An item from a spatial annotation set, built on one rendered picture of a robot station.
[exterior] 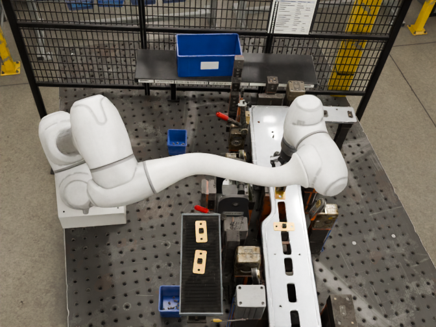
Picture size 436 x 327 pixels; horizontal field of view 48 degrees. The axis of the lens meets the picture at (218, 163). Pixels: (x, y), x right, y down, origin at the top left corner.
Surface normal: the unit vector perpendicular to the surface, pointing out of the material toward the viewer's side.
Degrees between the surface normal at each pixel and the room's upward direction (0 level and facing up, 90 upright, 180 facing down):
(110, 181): 56
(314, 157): 21
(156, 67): 0
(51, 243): 0
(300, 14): 90
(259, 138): 0
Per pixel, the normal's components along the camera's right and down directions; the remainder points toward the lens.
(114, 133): 0.60, -0.11
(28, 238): 0.07, -0.61
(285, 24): 0.02, 0.79
